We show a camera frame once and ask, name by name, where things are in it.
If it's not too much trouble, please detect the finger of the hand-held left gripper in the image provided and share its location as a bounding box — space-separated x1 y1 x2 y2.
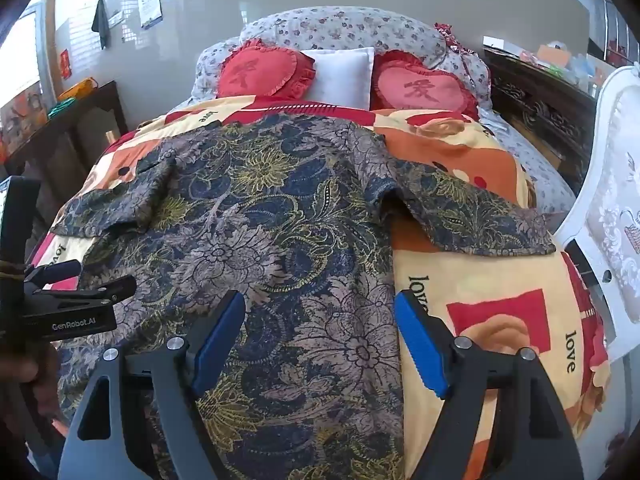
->
30 260 82 287
31 275 137 313

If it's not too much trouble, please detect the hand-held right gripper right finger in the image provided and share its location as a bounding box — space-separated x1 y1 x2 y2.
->
393 289 586 480

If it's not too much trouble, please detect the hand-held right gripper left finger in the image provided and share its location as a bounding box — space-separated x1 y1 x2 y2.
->
57 289 247 480

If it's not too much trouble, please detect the navy brown floral shirt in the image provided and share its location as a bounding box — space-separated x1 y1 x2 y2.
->
50 112 557 480

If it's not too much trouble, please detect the person's left hand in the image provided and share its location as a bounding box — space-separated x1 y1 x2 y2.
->
0 346 60 395

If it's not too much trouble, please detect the orange red printed blanket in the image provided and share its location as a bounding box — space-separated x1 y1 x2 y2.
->
30 95 613 480

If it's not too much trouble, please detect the plain dark wooden cabinet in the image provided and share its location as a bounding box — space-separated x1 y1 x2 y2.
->
0 80 130 261

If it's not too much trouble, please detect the yellow flat box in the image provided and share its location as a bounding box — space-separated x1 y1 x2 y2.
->
56 77 99 102

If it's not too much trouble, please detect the floral bed sheet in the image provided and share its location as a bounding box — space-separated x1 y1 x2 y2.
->
480 107 578 216

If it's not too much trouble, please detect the white upholstered chair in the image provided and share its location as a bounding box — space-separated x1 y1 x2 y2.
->
550 62 640 363

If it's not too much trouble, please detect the dark hanging cloth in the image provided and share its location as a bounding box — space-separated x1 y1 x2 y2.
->
91 0 112 51

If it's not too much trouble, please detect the red heart pillow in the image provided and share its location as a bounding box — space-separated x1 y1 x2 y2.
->
371 50 481 121
216 39 317 100

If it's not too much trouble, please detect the white pillow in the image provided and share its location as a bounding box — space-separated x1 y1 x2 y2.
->
300 47 376 111

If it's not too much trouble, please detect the red checked ruffled cushion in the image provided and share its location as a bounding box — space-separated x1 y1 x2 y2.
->
434 22 476 57

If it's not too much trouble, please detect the pile of colourful packets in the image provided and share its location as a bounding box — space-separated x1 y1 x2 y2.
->
517 42 608 98

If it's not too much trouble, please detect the metal railing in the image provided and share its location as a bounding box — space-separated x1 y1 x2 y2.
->
587 0 638 68

